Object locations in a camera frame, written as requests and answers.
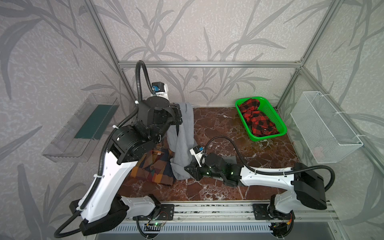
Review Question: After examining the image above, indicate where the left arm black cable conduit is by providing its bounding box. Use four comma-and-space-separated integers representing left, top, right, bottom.
53, 59, 154, 239

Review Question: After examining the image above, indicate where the green plastic basket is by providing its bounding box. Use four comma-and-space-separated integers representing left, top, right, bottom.
235, 97, 287, 142

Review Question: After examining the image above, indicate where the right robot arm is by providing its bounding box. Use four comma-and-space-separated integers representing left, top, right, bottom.
185, 154, 327, 215

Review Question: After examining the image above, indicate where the aluminium front rail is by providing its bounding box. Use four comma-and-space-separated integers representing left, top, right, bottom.
86, 201, 340, 224

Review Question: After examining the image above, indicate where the folded multicolour plaid shirt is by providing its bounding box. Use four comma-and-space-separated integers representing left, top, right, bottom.
130, 144, 176, 186

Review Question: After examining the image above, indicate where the white wire mesh basket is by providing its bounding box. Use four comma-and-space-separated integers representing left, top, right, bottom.
291, 91, 364, 164

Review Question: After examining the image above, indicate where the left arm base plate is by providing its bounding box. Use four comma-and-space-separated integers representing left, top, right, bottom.
138, 204, 175, 221

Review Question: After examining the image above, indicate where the red black plaid shirt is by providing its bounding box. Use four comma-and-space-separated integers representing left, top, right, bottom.
239, 99, 279, 137

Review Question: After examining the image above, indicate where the grey long sleeve shirt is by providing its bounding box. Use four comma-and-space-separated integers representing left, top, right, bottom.
167, 103, 197, 181

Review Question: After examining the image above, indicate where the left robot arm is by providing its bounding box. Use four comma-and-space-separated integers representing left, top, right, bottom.
65, 96, 182, 236

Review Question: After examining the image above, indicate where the aluminium cage frame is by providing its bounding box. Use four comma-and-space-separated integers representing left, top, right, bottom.
83, 0, 384, 175

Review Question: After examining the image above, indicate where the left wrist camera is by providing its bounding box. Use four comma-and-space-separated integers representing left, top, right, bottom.
152, 82, 169, 100

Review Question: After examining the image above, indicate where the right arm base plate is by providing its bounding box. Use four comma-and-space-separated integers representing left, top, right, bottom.
252, 204, 296, 222

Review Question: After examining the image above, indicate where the clear acrylic wall shelf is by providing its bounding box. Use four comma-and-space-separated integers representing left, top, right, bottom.
42, 94, 120, 163

